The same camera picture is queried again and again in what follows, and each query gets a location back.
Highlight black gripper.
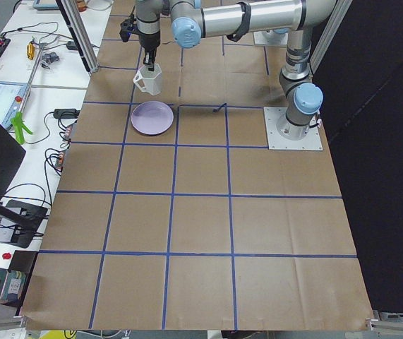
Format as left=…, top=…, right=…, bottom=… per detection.
left=139, top=31, right=160, bottom=72

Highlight white faceted cup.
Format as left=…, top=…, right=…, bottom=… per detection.
left=133, top=64, right=163, bottom=95

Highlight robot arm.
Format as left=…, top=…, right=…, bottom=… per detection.
left=120, top=0, right=335, bottom=141

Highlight lavender plate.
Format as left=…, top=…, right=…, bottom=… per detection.
left=131, top=101, right=174, bottom=136

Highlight black power adapter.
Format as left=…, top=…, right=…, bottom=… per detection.
left=53, top=108, right=80, bottom=119

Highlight yellow tool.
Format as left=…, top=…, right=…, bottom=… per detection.
left=26, top=41, right=35, bottom=60

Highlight green reacher grabber stick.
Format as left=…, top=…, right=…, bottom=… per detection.
left=11, top=43, right=45, bottom=145

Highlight teach pendant tablet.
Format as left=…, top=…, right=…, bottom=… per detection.
left=0, top=81, right=26, bottom=130

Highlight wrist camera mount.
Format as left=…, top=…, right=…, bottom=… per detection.
left=119, top=14, right=138, bottom=42

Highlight aluminium frame post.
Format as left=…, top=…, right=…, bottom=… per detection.
left=56, top=0, right=99, bottom=73

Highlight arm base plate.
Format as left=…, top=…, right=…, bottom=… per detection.
left=253, top=30, right=288, bottom=47
left=263, top=107, right=323, bottom=151

